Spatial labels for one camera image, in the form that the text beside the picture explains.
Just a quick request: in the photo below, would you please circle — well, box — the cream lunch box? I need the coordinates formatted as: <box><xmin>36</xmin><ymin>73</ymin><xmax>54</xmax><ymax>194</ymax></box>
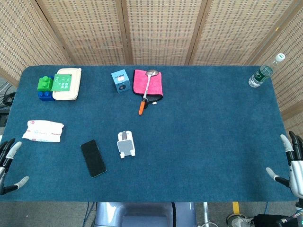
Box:
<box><xmin>52</xmin><ymin>68</ymin><xmax>82</xmax><ymax>101</ymax></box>

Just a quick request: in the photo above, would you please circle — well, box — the black smartphone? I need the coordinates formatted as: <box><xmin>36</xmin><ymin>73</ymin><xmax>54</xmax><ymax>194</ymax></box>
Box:
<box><xmin>80</xmin><ymin>139</ymin><xmax>107</xmax><ymax>178</ymax></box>

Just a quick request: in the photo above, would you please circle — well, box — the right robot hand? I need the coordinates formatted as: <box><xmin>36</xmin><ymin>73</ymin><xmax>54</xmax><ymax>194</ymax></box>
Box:
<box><xmin>266</xmin><ymin>131</ymin><xmax>303</xmax><ymax>200</ymax></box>

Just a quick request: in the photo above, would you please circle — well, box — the blue toy building block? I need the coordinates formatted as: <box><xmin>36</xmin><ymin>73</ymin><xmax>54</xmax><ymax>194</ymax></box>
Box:
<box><xmin>37</xmin><ymin>90</ymin><xmax>55</xmax><ymax>102</ymax></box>

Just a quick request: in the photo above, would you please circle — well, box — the light blue cube box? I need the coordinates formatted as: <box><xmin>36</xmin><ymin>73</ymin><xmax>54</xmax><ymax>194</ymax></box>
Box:
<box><xmin>111</xmin><ymin>69</ymin><xmax>131</xmax><ymax>93</ymax></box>

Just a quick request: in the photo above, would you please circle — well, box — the green toy building block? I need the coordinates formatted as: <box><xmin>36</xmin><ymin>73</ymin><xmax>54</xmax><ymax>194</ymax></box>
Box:
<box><xmin>37</xmin><ymin>75</ymin><xmax>55</xmax><ymax>92</ymax></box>

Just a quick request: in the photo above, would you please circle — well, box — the white table leg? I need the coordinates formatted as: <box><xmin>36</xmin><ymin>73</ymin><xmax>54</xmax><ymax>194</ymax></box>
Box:
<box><xmin>203</xmin><ymin>202</ymin><xmax>210</xmax><ymax>224</ymax></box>

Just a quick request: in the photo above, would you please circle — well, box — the metal spoon with orange handle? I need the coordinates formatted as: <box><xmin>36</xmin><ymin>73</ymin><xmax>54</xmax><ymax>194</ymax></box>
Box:
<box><xmin>138</xmin><ymin>69</ymin><xmax>160</xmax><ymax>116</ymax></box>

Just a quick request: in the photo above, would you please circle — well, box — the pink cloth with black trim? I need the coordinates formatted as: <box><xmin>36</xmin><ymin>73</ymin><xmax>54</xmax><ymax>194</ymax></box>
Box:
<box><xmin>132</xmin><ymin>69</ymin><xmax>164</xmax><ymax>109</ymax></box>

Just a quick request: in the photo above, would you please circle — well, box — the blue table cloth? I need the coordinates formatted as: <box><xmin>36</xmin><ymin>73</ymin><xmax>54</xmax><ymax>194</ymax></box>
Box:
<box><xmin>0</xmin><ymin>65</ymin><xmax>299</xmax><ymax>203</ymax></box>

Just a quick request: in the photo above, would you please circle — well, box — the green card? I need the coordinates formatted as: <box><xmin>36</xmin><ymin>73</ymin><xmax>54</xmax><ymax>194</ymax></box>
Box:
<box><xmin>51</xmin><ymin>74</ymin><xmax>72</xmax><ymax>92</ymax></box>

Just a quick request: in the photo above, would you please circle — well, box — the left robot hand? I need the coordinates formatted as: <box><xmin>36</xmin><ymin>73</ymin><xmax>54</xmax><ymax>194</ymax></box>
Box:
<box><xmin>0</xmin><ymin>138</ymin><xmax>30</xmax><ymax>196</ymax></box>

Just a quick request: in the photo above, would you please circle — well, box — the clear plastic water bottle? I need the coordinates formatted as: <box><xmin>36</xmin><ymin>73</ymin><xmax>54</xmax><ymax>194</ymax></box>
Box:
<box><xmin>248</xmin><ymin>52</ymin><xmax>286</xmax><ymax>88</ymax></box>

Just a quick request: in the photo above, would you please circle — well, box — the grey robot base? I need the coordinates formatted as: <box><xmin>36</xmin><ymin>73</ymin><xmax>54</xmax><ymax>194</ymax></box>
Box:
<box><xmin>94</xmin><ymin>201</ymin><xmax>197</xmax><ymax>227</ymax></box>

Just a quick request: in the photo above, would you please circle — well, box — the woven bamboo folding screen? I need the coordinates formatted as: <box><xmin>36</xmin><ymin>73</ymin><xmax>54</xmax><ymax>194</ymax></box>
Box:
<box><xmin>0</xmin><ymin>0</ymin><xmax>303</xmax><ymax>133</ymax></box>

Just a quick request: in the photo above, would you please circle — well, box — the white tissue pack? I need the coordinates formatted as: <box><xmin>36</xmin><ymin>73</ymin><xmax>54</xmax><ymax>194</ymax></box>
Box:
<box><xmin>22</xmin><ymin>120</ymin><xmax>65</xmax><ymax>143</ymax></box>

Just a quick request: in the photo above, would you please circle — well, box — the white phone stand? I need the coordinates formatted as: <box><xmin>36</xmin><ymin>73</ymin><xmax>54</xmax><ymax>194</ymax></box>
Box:
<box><xmin>117</xmin><ymin>131</ymin><xmax>136</xmax><ymax>159</ymax></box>

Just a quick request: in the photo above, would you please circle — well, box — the grey sneaker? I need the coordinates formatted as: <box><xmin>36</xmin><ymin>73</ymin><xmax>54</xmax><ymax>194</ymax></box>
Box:
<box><xmin>226</xmin><ymin>213</ymin><xmax>254</xmax><ymax>227</ymax></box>

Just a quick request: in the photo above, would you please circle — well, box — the blue cable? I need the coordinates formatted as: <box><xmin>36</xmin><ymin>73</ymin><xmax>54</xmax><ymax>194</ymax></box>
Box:
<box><xmin>82</xmin><ymin>202</ymin><xmax>96</xmax><ymax>227</ymax></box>

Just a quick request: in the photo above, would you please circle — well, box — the black cables bundle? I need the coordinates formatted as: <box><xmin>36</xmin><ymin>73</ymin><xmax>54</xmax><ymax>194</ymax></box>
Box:
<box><xmin>0</xmin><ymin>84</ymin><xmax>16</xmax><ymax>107</ymax></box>

